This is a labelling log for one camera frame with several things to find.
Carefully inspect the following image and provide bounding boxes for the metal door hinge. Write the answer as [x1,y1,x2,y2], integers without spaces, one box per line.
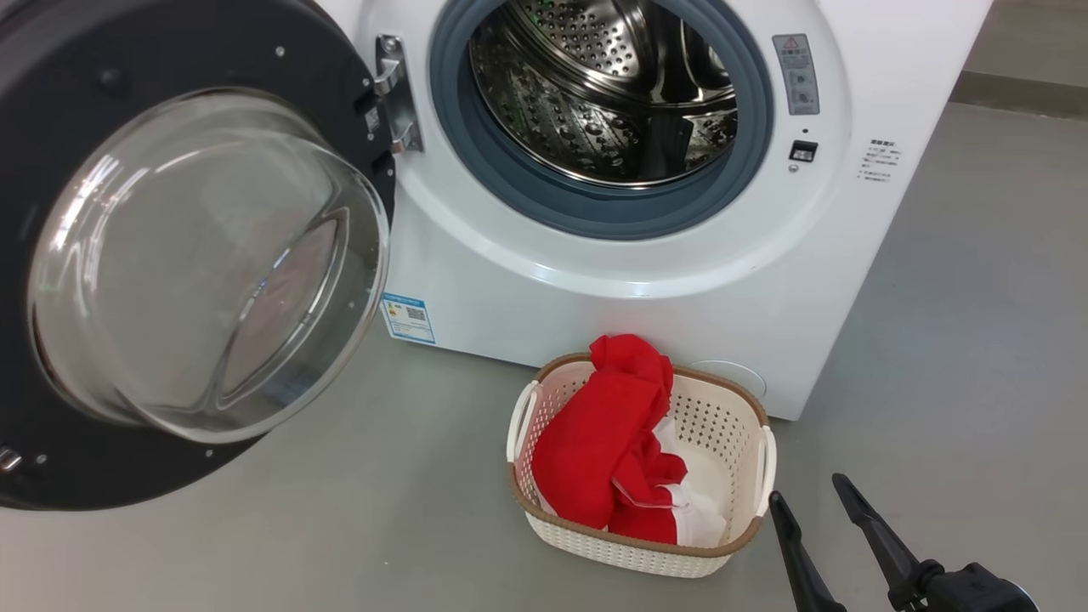
[373,34,425,156]

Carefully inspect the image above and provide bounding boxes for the grey rubber door gasket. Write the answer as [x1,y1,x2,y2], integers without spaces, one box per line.
[428,0,777,242]

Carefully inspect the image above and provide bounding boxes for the blue energy label sticker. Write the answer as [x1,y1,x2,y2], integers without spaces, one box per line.
[379,292,437,346]

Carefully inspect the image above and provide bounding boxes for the white brown-rimmed laundry basket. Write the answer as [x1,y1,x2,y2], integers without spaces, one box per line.
[507,352,778,580]

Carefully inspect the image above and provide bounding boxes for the grey warning label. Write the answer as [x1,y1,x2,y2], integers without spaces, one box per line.
[772,33,822,116]

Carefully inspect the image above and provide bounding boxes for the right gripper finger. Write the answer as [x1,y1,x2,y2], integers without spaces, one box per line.
[831,473,944,609]
[768,490,847,612]

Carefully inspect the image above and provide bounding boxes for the white front-load washing machine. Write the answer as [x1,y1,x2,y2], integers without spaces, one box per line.
[314,0,995,422]

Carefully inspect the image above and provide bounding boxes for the red and white shorts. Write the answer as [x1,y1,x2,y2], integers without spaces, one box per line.
[607,415,734,550]

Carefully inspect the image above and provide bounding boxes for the plain red garment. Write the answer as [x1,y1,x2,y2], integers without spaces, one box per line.
[530,333,675,530]

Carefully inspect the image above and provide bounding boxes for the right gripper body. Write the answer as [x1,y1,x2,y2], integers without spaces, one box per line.
[905,563,1042,612]

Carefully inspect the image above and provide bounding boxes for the dark round washer door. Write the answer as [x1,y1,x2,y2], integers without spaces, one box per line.
[0,0,400,513]

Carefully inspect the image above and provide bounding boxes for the round drain filter cover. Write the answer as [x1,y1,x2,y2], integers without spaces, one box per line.
[687,360,768,401]

